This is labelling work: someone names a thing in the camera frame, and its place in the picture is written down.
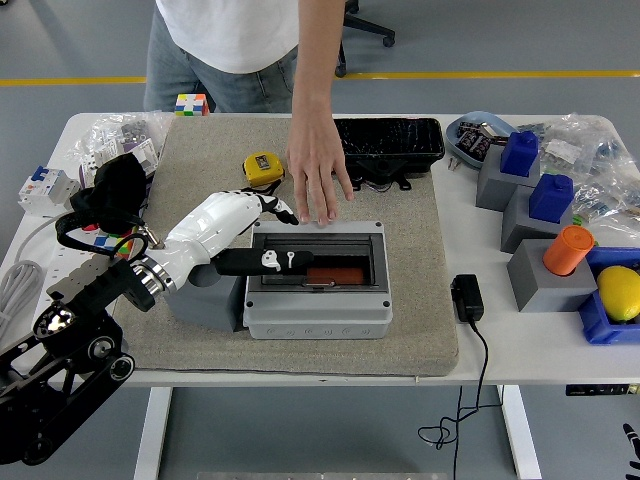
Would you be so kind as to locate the colourful cube white cross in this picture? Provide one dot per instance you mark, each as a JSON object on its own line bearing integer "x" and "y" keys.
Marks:
{"x": 191, "y": 105}

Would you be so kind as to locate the blue bottle-shaped block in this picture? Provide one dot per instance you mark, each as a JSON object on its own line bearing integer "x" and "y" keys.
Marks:
{"x": 550, "y": 200}
{"x": 520, "y": 155}

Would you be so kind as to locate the grey-brown mat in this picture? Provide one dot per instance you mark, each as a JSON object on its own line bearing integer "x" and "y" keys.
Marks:
{"x": 300, "y": 355}

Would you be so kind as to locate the dark printed packet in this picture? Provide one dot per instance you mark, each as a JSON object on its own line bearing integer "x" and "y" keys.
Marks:
{"x": 469, "y": 127}
{"x": 475, "y": 143}

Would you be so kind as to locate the blue plastic bin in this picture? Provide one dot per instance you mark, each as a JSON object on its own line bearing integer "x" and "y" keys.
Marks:
{"x": 597, "y": 327}

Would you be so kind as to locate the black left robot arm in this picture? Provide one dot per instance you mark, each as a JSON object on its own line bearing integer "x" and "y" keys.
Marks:
{"x": 55, "y": 380}

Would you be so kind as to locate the light blue dish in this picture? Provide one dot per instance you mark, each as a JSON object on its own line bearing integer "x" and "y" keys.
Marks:
{"x": 452, "y": 142}

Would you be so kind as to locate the black office chair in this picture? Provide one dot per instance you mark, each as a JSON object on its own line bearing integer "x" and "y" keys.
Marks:
{"x": 365, "y": 27}

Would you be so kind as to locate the white blue circuit breaker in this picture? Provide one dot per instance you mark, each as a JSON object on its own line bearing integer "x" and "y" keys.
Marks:
{"x": 45, "y": 190}

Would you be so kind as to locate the yellow lemon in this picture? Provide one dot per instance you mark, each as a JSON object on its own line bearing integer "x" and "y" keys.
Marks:
{"x": 620, "y": 292}

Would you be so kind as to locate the white table leg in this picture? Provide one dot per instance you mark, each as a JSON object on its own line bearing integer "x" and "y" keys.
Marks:
{"x": 520, "y": 435}
{"x": 152, "y": 435}

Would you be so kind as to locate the orange cylinder battery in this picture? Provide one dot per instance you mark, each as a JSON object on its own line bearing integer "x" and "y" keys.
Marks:
{"x": 335, "y": 276}
{"x": 567, "y": 250}

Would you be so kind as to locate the white power strip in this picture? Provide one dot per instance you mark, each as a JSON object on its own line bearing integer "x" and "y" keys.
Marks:
{"x": 82, "y": 265}

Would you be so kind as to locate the person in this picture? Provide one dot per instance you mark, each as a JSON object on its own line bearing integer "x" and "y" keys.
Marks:
{"x": 225, "y": 40}

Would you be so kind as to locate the smoky transparent box lid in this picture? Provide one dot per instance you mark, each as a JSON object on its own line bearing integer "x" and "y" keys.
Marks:
{"x": 340, "y": 241}

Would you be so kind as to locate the grey electrical box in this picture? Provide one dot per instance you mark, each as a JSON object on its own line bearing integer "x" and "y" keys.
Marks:
{"x": 320, "y": 315}

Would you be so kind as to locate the black cloth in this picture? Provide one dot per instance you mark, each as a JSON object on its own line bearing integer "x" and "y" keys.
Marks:
{"x": 117, "y": 185}

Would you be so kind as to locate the black plastic tray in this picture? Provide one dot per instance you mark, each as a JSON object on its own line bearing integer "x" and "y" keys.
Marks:
{"x": 395, "y": 140}

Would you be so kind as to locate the black power adapter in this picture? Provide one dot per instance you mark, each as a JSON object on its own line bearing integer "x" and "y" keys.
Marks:
{"x": 467, "y": 298}

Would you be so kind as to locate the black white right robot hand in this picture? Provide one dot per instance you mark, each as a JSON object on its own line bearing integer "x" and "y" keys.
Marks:
{"x": 634, "y": 450}

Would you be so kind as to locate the grey square holder block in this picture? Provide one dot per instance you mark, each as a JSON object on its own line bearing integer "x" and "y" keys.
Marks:
{"x": 520, "y": 230}
{"x": 210, "y": 310}
{"x": 545, "y": 292}
{"x": 492, "y": 190}

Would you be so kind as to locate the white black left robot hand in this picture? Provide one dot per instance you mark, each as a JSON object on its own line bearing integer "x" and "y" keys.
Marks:
{"x": 210, "y": 225}

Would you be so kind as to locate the black table control panel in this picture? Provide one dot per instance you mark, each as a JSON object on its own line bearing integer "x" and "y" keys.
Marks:
{"x": 595, "y": 389}

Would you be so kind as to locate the person's left hand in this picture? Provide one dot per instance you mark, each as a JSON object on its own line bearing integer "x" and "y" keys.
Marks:
{"x": 315, "y": 160}

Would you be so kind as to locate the clear bag of small parts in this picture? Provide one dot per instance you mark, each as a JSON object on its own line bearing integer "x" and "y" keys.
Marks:
{"x": 590, "y": 150}

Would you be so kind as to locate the small metal clip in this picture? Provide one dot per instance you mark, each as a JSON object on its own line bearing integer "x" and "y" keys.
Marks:
{"x": 454, "y": 164}

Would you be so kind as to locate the colourful puzzle cube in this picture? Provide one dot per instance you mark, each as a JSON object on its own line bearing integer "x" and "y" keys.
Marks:
{"x": 107, "y": 242}

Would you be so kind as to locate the clear bag of white parts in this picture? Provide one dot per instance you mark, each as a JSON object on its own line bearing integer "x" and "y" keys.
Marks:
{"x": 125, "y": 132}

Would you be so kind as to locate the small green part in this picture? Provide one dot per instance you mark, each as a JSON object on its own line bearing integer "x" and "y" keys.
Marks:
{"x": 578, "y": 220}

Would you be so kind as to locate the person's left forearm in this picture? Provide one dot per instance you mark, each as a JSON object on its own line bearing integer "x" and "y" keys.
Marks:
{"x": 317, "y": 60}

